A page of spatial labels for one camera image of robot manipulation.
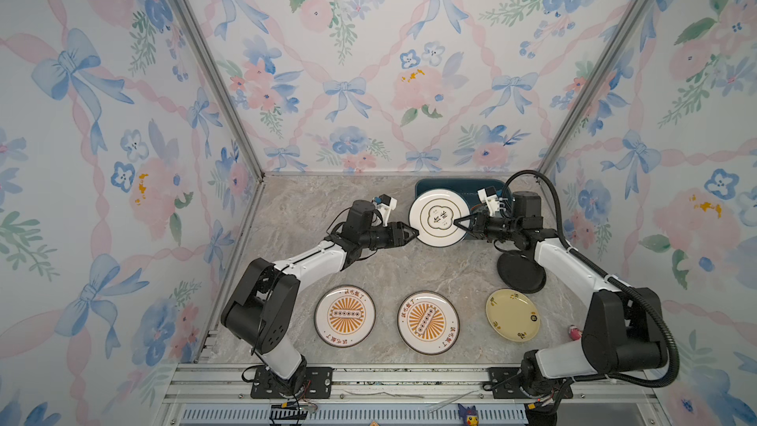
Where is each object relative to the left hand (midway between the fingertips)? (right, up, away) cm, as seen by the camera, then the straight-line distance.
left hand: (417, 233), depth 83 cm
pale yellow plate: (+28, -24, +2) cm, 37 cm away
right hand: (+11, +3, 0) cm, 12 cm away
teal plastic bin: (+14, +13, -1) cm, 19 cm away
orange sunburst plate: (-21, -24, +2) cm, 32 cm away
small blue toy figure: (+11, -41, -15) cm, 44 cm away
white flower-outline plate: (+5, +5, +3) cm, 8 cm away
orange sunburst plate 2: (+3, -25, +1) cm, 25 cm away
